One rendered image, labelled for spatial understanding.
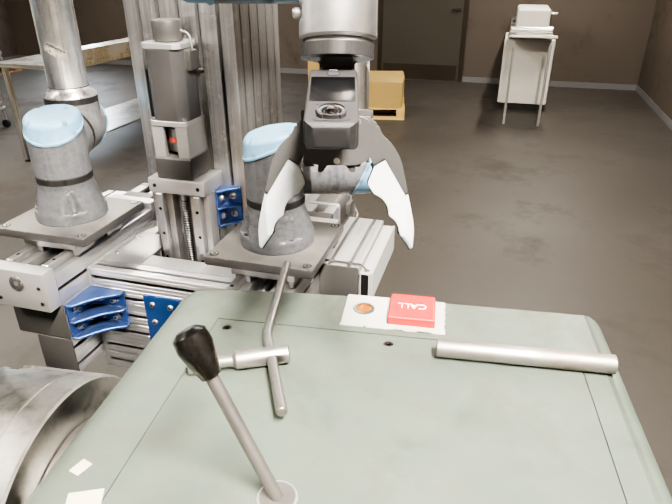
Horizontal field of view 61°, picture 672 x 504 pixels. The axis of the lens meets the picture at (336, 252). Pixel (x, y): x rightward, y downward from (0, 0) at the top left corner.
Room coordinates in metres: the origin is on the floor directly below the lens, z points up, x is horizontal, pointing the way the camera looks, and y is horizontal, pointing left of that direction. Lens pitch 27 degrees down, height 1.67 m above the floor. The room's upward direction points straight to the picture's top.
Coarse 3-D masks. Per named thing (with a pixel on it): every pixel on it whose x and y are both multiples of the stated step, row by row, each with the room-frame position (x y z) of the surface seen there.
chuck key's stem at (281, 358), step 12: (252, 348) 0.54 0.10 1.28; (264, 348) 0.54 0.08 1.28; (276, 348) 0.54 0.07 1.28; (288, 348) 0.54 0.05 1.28; (228, 360) 0.52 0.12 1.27; (240, 360) 0.52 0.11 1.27; (252, 360) 0.52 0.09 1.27; (264, 360) 0.53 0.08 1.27; (288, 360) 0.53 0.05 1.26; (192, 372) 0.51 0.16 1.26
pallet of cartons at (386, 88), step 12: (372, 72) 7.41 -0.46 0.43; (384, 72) 7.41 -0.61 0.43; (396, 72) 7.41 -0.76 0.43; (372, 84) 6.78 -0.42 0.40; (384, 84) 6.77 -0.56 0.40; (396, 84) 6.75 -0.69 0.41; (372, 96) 6.78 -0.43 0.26; (384, 96) 6.76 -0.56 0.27; (396, 96) 6.75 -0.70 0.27; (372, 108) 6.76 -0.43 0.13; (384, 108) 6.75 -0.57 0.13; (396, 108) 6.74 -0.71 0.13
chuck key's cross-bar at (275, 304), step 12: (288, 264) 0.76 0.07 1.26; (276, 288) 0.69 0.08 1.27; (276, 300) 0.65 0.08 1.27; (276, 312) 0.63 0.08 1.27; (264, 336) 0.57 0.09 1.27; (276, 360) 0.52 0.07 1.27; (276, 372) 0.50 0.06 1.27; (276, 384) 0.48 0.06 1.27; (276, 396) 0.46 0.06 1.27; (276, 408) 0.44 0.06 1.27
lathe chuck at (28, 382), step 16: (0, 368) 0.57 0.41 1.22; (32, 368) 0.58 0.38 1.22; (48, 368) 0.58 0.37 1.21; (0, 384) 0.52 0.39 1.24; (16, 384) 0.52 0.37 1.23; (32, 384) 0.53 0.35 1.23; (48, 384) 0.53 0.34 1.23; (0, 400) 0.49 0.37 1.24; (16, 400) 0.49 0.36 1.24; (0, 416) 0.47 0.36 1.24; (16, 416) 0.47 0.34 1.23; (0, 432) 0.45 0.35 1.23
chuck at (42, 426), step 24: (72, 384) 0.53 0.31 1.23; (96, 384) 0.56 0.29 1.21; (24, 408) 0.48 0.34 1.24; (48, 408) 0.48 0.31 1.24; (72, 408) 0.51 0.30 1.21; (96, 408) 0.55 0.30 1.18; (24, 432) 0.45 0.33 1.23; (48, 432) 0.46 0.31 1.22; (0, 456) 0.43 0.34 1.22; (24, 456) 0.43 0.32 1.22; (48, 456) 0.46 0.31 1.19; (0, 480) 0.40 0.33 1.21; (24, 480) 0.42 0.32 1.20
